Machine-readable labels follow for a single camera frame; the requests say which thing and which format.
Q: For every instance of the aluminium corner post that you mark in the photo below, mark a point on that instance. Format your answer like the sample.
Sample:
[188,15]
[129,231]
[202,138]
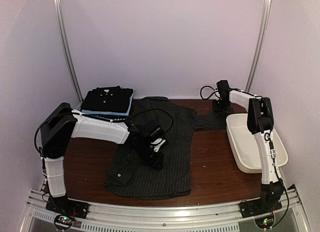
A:
[264,23]
[66,49]

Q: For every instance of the aluminium front rail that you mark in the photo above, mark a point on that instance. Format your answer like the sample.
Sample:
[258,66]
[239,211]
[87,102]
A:
[214,217]

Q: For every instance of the white plastic basin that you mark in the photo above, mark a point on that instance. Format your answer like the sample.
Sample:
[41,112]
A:
[243,144]

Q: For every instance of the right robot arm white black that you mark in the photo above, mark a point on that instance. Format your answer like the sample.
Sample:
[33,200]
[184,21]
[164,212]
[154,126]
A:
[260,123]

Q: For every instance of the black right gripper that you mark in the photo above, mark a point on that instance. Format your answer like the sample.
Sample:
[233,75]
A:
[217,108]

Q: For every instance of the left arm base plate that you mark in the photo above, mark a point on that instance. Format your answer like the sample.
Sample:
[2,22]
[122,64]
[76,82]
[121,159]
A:
[67,208]

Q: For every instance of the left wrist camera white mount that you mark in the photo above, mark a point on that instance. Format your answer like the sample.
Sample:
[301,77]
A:
[156,145]

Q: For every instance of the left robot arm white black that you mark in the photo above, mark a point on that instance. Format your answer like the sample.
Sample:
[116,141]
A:
[65,123]

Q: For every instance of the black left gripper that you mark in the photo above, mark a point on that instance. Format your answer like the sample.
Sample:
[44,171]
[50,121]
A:
[156,161]

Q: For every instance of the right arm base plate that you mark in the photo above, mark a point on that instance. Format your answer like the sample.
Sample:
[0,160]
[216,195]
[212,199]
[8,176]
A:
[255,207]

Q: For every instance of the left aluminium corner post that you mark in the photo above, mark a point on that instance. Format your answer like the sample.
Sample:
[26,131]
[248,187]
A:
[66,49]

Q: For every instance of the right aluminium corner post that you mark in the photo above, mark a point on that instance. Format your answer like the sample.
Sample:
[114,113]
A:
[264,23]

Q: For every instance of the dark pinstriped long sleeve shirt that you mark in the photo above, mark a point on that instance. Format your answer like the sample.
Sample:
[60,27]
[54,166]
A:
[138,171]

